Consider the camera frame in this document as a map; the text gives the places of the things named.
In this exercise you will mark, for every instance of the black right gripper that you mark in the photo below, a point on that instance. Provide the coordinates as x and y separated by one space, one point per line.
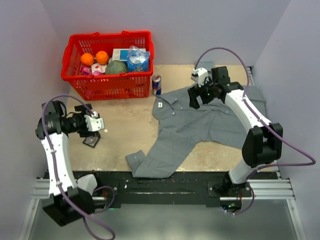
195 91

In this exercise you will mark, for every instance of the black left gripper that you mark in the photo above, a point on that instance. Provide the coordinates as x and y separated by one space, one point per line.
84 110

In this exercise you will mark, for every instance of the grey button-up shirt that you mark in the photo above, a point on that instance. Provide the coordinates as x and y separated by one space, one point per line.
181 127

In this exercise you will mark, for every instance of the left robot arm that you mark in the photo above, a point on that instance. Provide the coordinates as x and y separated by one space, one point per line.
53 130

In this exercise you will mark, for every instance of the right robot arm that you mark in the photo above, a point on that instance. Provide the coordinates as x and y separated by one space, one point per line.
260 147

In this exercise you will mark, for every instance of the Red Bull drink can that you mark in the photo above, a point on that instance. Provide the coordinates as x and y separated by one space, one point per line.
156 85

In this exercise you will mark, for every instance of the pink snack packet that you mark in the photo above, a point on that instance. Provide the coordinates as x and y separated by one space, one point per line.
95 69

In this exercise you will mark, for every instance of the red plastic shopping basket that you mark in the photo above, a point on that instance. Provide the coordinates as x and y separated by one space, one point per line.
107 87

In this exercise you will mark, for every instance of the left orange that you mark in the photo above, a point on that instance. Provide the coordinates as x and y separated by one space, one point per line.
87 59

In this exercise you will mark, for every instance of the orange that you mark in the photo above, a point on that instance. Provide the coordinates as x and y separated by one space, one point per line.
87 59
102 57

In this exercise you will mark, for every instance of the green melon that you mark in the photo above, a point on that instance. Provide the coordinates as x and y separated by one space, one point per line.
116 67

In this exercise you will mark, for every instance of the right orange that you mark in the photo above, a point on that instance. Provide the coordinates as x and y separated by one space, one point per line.
102 57

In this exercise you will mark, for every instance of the blue snack bag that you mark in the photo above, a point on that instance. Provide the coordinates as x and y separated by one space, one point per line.
141 67

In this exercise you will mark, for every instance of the white blue carton box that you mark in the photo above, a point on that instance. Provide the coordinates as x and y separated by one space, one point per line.
135 55

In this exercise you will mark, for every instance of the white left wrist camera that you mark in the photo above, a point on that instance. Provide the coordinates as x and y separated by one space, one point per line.
94 124

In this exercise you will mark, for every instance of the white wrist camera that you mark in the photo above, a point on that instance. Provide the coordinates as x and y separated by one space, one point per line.
94 124
199 75

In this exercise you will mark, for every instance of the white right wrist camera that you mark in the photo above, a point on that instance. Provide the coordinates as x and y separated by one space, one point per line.
199 75

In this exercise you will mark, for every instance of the black square frame stand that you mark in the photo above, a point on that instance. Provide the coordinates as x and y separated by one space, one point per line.
97 137

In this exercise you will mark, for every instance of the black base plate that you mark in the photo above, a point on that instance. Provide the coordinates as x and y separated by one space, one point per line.
181 188

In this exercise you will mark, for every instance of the aluminium frame rail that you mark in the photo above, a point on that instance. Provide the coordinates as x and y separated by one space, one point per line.
66 198

